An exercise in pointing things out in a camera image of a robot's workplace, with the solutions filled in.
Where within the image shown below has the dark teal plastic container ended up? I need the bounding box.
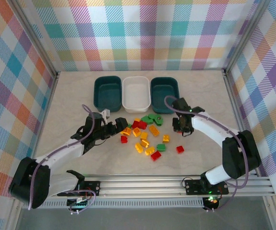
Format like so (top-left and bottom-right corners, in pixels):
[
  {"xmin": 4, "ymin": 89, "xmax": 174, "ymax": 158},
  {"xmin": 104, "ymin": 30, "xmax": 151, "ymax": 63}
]
[
  {"xmin": 93, "ymin": 75, "xmax": 123, "ymax": 113},
  {"xmin": 150, "ymin": 76, "xmax": 180, "ymax": 115}
]

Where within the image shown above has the white plastic container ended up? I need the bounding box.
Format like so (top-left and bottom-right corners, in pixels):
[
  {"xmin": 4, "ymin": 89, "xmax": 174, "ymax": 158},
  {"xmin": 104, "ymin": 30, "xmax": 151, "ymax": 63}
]
[{"xmin": 121, "ymin": 76, "xmax": 152, "ymax": 114}]

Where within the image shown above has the black controller board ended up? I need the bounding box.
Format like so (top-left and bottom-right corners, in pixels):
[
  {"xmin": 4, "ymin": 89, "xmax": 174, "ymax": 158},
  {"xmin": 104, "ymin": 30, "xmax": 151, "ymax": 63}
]
[{"xmin": 66, "ymin": 196, "xmax": 91, "ymax": 209}]

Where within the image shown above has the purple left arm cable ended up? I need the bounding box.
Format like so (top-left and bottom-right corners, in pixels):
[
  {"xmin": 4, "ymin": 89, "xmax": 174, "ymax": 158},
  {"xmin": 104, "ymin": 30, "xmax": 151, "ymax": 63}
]
[{"xmin": 28, "ymin": 104, "xmax": 97, "ymax": 215}]

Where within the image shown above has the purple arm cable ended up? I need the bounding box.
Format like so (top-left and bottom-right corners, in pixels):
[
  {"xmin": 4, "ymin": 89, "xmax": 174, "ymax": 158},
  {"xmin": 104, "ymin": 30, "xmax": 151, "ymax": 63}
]
[
  {"xmin": 164, "ymin": 95, "xmax": 250, "ymax": 213},
  {"xmin": 28, "ymin": 104, "xmax": 97, "ymax": 215}
]

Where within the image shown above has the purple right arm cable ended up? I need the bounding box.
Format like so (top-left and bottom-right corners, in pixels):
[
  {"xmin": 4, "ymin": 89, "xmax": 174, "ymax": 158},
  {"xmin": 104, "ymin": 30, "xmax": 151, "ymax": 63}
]
[{"xmin": 164, "ymin": 95, "xmax": 250, "ymax": 213}]

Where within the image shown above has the aluminum side rail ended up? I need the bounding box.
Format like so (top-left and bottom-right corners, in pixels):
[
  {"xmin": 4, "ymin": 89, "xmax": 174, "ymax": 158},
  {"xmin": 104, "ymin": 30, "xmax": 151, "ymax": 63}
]
[
  {"xmin": 223, "ymin": 69, "xmax": 249, "ymax": 135},
  {"xmin": 31, "ymin": 70, "xmax": 61, "ymax": 159}
]

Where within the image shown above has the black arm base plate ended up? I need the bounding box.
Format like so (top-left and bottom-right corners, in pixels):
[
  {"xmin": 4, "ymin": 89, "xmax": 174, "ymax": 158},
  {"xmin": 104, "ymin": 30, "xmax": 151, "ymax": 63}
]
[
  {"xmin": 184, "ymin": 178, "xmax": 229, "ymax": 196},
  {"xmin": 79, "ymin": 180, "xmax": 101, "ymax": 196}
]

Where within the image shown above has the long aluminum base rail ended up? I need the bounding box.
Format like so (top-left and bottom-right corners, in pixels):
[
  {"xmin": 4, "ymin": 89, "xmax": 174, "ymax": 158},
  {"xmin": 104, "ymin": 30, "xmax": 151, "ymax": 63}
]
[{"xmin": 48, "ymin": 174, "xmax": 276, "ymax": 198}]

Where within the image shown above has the grey slotted cable duct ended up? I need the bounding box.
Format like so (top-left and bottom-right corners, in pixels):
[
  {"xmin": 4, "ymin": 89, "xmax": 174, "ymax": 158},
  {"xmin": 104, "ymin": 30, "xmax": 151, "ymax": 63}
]
[{"xmin": 22, "ymin": 200, "xmax": 205, "ymax": 208}]

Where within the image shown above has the aluminum frame post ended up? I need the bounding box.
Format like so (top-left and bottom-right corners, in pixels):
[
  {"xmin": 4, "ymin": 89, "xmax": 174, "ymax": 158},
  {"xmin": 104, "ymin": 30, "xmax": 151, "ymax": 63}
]
[
  {"xmin": 10, "ymin": 0, "xmax": 60, "ymax": 79},
  {"xmin": 223, "ymin": 0, "xmax": 273, "ymax": 76}
]

